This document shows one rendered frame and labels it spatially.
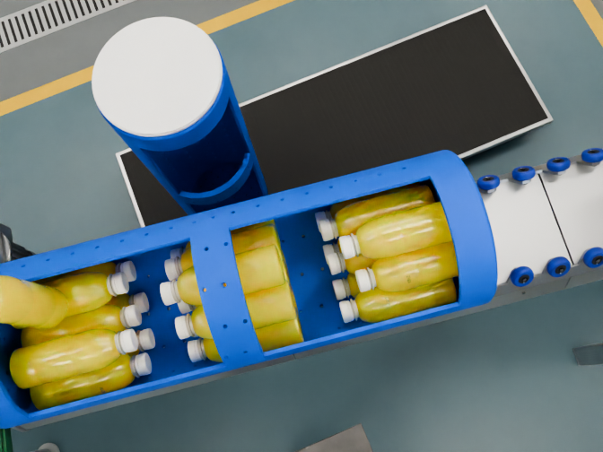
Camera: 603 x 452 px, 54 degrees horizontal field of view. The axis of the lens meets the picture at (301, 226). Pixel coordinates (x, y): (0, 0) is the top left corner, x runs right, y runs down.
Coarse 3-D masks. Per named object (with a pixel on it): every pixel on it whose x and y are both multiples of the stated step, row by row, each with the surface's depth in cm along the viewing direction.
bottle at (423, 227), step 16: (416, 208) 100; (432, 208) 99; (368, 224) 99; (384, 224) 98; (400, 224) 98; (416, 224) 98; (432, 224) 98; (352, 240) 100; (368, 240) 98; (384, 240) 98; (400, 240) 98; (416, 240) 98; (432, 240) 98; (448, 240) 99; (368, 256) 100; (384, 256) 99
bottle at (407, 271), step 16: (400, 256) 101; (416, 256) 101; (432, 256) 101; (448, 256) 101; (368, 272) 102; (384, 272) 101; (400, 272) 100; (416, 272) 100; (432, 272) 101; (448, 272) 101; (384, 288) 102; (400, 288) 102
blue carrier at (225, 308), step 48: (288, 192) 103; (336, 192) 98; (432, 192) 119; (96, 240) 103; (144, 240) 98; (192, 240) 96; (288, 240) 119; (336, 240) 120; (480, 240) 93; (144, 288) 120; (240, 288) 93; (480, 288) 97; (0, 336) 107; (240, 336) 95; (336, 336) 100; (0, 384) 93; (144, 384) 100
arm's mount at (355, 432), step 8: (360, 424) 108; (344, 432) 107; (352, 432) 107; (360, 432) 107; (320, 440) 107; (328, 440) 107; (336, 440) 107; (344, 440) 107; (352, 440) 107; (360, 440) 107; (368, 440) 107; (304, 448) 107; (312, 448) 107; (320, 448) 107; (328, 448) 107; (336, 448) 107; (344, 448) 107; (352, 448) 107; (360, 448) 106; (368, 448) 106
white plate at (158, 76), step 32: (128, 32) 128; (160, 32) 127; (192, 32) 127; (96, 64) 126; (128, 64) 126; (160, 64) 125; (192, 64) 125; (96, 96) 124; (128, 96) 124; (160, 96) 123; (192, 96) 123; (128, 128) 122; (160, 128) 122
